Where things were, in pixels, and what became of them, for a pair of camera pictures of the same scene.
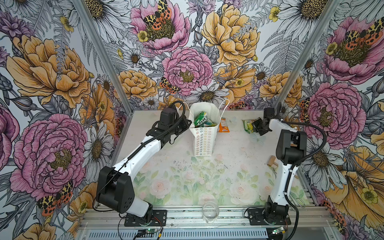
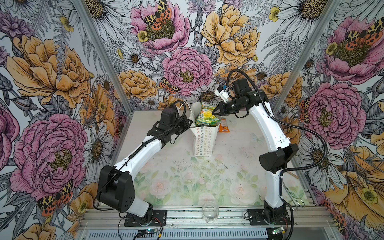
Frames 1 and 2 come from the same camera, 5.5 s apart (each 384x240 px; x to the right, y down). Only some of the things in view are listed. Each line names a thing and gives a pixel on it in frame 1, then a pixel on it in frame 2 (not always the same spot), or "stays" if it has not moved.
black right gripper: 255,123 to 221,105
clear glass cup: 210,211 stays
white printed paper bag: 204,138 stays
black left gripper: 184,120 stays
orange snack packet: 223,127 stays
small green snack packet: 248,125 to 206,117
